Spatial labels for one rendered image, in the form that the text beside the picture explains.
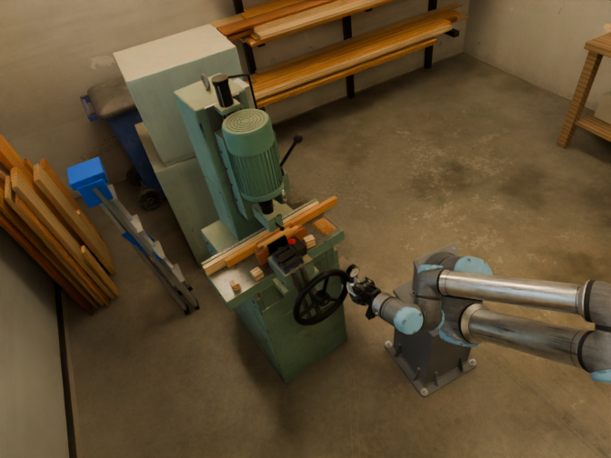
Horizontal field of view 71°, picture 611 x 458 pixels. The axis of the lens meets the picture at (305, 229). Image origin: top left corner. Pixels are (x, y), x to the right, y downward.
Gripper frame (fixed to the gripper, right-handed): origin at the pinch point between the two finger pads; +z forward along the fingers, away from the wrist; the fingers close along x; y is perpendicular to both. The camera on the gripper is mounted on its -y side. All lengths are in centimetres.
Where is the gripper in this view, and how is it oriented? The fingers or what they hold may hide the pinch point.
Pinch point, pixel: (350, 287)
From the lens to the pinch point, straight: 176.1
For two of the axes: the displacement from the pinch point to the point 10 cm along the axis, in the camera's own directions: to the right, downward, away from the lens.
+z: -5.0, -2.6, 8.3
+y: -3.1, -8.4, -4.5
